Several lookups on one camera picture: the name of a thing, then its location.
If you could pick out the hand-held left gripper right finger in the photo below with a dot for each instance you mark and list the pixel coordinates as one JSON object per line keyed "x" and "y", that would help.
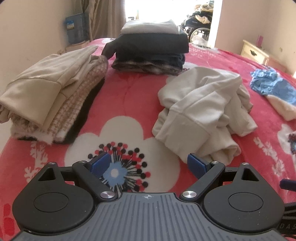
{"x": 196, "y": 165}

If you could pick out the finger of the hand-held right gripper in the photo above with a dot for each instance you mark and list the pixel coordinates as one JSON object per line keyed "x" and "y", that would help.
{"x": 288, "y": 184}

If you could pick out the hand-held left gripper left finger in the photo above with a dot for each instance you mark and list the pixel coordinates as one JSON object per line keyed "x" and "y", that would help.
{"x": 101, "y": 163}

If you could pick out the white sweatshirt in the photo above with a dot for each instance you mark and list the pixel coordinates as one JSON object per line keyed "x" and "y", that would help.
{"x": 196, "y": 104}

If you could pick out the black folded garment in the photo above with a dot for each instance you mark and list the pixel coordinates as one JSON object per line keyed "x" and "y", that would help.
{"x": 83, "y": 115}

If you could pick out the red floral blanket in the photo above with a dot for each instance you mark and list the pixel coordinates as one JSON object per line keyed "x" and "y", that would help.
{"x": 129, "y": 97}

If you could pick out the cream cloth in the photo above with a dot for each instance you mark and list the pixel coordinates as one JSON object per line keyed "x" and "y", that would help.
{"x": 284, "y": 109}

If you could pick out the beige folded garment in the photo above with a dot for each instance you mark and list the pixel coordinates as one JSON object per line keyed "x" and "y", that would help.
{"x": 41, "y": 85}

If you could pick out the blue cloth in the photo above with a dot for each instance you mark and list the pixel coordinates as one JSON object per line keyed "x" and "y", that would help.
{"x": 277, "y": 85}

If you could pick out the plaid folded garment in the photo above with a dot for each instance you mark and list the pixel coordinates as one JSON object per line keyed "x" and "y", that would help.
{"x": 138, "y": 67}

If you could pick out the dark blue folded garment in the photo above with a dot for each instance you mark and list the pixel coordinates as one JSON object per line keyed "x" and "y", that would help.
{"x": 171, "y": 60}

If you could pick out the white water dispenser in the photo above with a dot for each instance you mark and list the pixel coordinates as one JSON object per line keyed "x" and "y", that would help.
{"x": 77, "y": 45}

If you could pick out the clear plastic bag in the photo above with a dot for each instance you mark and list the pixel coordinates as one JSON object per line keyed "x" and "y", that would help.
{"x": 199, "y": 42}

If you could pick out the cream nightstand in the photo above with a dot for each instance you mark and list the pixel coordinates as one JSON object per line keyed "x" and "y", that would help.
{"x": 254, "y": 52}

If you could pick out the blue water bottle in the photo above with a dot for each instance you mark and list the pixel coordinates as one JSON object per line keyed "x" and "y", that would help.
{"x": 76, "y": 27}

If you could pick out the wheelchair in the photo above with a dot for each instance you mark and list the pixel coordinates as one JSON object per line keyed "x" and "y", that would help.
{"x": 198, "y": 25}

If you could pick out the small pink box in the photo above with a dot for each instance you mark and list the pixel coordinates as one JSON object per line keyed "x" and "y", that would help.
{"x": 260, "y": 40}

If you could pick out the white folded garment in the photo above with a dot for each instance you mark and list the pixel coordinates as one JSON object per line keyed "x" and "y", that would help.
{"x": 148, "y": 27}

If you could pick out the beige curtain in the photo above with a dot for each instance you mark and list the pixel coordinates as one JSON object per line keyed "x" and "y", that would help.
{"x": 106, "y": 18}

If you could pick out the heap of jackets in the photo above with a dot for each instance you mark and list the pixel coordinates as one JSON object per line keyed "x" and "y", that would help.
{"x": 204, "y": 12}

